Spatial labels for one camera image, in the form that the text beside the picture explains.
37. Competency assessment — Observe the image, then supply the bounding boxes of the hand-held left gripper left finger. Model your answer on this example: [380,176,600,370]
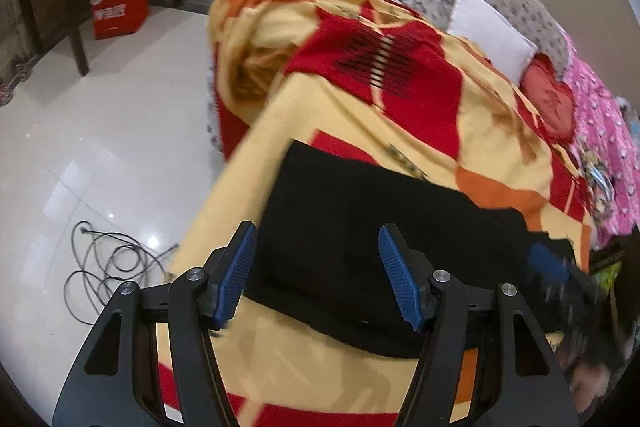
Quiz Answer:
[51,220,259,427]

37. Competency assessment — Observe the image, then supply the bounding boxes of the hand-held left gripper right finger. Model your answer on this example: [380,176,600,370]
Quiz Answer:
[378,223,581,427]

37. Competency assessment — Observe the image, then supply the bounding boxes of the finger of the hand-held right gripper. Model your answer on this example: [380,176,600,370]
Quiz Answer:
[527,243,571,284]

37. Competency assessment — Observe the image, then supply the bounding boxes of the black pants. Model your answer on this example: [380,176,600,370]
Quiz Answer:
[243,141,581,359]

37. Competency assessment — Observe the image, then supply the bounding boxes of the pink printed cloth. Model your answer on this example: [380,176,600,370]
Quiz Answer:
[560,32,640,238]

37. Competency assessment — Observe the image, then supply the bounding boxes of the yellow red patterned blanket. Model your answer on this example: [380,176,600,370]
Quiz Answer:
[156,0,598,427]

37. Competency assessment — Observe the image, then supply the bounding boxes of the white pillow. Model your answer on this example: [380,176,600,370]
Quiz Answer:
[445,0,538,82]

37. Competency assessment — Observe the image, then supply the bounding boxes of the red paper bag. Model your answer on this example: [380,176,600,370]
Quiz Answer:
[90,0,150,41]

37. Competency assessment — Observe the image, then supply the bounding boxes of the black cable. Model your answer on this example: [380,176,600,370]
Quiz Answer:
[62,221,180,327]

